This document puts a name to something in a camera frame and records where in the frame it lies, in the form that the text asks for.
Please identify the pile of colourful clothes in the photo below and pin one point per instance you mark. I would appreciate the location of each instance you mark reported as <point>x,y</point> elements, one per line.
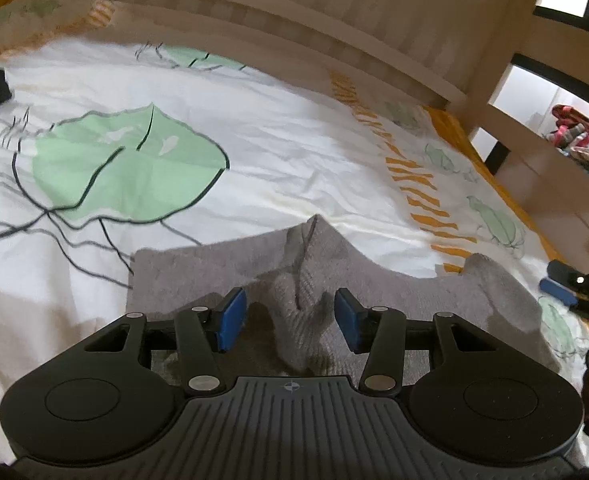
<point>582,135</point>

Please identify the grey knit hoodie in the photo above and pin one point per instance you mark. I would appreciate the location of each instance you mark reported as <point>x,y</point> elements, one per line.
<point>184,275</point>

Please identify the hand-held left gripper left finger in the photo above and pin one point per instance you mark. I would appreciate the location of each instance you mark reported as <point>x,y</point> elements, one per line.
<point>232,317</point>

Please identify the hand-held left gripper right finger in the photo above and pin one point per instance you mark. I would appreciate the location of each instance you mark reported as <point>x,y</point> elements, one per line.
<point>349,321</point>

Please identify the leaf print bed sheet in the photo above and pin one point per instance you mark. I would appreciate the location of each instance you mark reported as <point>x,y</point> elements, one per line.
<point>274,160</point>

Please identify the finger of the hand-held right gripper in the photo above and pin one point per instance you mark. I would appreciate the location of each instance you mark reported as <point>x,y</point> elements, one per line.
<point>564,273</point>
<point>557,291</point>

